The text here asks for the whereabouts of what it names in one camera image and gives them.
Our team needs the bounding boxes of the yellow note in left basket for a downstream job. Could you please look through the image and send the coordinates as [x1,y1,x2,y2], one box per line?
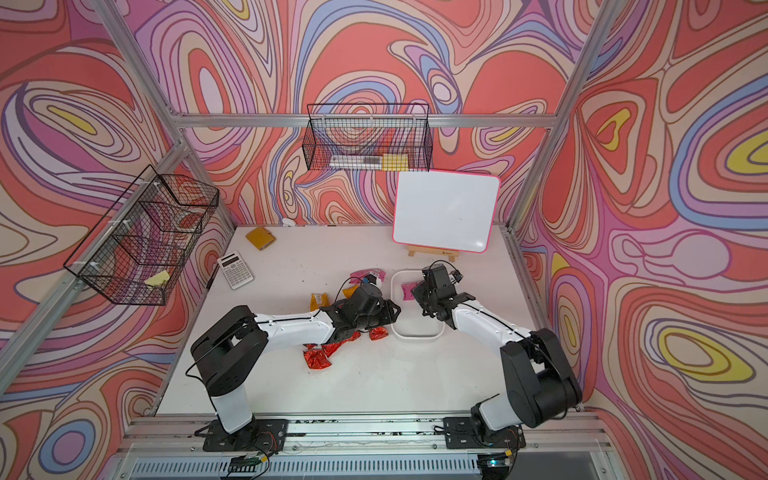
[144,270,171,288]

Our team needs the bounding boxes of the black wire basket back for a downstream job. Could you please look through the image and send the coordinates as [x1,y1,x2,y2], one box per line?
[302,101,434,172]

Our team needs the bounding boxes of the black wire basket left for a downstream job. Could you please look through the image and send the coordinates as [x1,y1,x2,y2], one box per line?
[63,166,220,306]

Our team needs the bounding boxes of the black marker pen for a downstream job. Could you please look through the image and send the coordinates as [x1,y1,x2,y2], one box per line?
[205,263,219,290]

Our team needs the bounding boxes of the pink tea bag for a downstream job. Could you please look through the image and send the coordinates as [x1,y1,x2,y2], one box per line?
[401,282,419,301]
[350,268,386,284]

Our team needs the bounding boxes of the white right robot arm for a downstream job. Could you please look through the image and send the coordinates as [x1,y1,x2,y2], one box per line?
[412,261,583,435]

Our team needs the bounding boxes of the yellow tea bag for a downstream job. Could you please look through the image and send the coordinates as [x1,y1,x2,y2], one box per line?
[342,284,359,299]
[310,293,330,311]

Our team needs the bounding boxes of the white plastic storage box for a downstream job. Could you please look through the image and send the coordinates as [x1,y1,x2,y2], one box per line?
[389,269,445,342]

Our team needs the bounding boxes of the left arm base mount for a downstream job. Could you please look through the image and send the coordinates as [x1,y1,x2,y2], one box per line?
[195,418,288,454]

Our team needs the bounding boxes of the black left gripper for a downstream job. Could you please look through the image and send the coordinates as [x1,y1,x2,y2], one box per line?
[353,298,404,331]

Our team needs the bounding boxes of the black wire basket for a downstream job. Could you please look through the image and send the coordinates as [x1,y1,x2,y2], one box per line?
[302,101,434,172]
[63,166,220,306]

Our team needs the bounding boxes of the wooden easel stand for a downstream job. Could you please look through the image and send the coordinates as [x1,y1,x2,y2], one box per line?
[405,244,460,262]

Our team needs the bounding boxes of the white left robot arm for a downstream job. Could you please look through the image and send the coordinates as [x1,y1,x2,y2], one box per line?
[190,282,401,434]

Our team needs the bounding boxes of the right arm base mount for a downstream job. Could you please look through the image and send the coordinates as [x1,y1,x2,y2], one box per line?
[433,416,526,452]

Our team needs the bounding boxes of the green circuit board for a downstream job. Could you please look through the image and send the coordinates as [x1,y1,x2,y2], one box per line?
[228,455,269,472]

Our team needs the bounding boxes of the yellow square pad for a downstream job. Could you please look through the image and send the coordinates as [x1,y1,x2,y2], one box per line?
[245,226,276,251]

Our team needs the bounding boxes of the grey calculator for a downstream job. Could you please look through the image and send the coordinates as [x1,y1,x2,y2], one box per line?
[218,251,254,290]

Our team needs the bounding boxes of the yellow sticky notes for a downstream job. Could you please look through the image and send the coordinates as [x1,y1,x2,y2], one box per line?
[381,154,410,172]

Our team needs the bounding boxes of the pink framed whiteboard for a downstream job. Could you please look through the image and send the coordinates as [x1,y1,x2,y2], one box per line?
[392,170,500,253]

